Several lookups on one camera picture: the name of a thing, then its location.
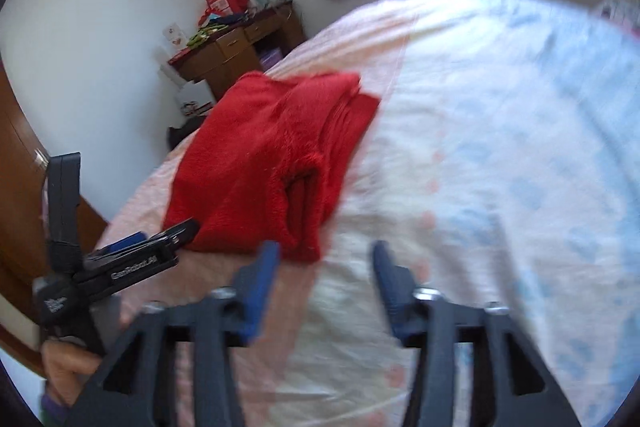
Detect person's left forearm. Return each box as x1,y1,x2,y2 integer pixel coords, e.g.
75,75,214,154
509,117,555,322
40,394,81,425

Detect wooden desk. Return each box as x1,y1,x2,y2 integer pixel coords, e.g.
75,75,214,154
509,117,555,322
167,2,307,102

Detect light blue blanket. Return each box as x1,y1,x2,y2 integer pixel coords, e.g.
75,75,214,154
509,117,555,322
310,0,640,427

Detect patterned pillow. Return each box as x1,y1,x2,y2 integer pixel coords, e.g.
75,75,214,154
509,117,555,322
595,0,640,32

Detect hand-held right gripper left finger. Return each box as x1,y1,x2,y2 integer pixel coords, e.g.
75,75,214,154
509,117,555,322
65,239,281,427

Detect black bag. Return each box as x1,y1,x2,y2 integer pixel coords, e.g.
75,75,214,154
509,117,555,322
167,117,206,150

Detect person's left hand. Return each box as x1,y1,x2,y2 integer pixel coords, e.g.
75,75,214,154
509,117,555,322
42,339,103,403

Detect wooden door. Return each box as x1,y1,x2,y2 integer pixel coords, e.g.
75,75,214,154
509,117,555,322
0,62,108,378

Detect green item on desk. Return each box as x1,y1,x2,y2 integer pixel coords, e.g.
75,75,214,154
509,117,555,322
187,24,236,48

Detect red gift bag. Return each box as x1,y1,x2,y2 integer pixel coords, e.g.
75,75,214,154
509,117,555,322
202,0,251,20

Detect red knit sweater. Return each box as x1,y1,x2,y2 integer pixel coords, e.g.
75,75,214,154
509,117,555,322
162,71,382,264

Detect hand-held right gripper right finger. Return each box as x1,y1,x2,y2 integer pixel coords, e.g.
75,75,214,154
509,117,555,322
371,239,583,427

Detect pink polka dot quilt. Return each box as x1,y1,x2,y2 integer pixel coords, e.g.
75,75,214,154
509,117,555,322
97,0,416,427

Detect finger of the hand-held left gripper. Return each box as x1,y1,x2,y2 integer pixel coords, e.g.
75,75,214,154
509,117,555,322
92,218,201,260

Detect white card box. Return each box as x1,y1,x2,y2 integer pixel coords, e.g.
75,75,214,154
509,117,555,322
162,23,187,52

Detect white paper bag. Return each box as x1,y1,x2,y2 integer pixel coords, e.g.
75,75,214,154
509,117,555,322
177,82,213,118

